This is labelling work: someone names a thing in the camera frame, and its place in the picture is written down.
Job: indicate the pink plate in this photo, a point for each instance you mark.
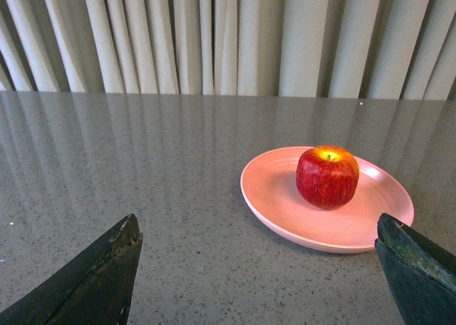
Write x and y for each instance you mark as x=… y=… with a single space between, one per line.
x=269 y=189

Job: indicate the white pleated curtain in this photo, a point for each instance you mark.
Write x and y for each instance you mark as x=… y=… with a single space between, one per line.
x=377 y=49

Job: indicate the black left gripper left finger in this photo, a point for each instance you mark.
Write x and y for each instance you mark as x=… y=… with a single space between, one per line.
x=95 y=287

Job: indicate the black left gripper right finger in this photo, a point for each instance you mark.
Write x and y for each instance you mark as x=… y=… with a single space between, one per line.
x=420 y=273

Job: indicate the red yellow apple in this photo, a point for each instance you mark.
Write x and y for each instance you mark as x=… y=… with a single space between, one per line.
x=327 y=176

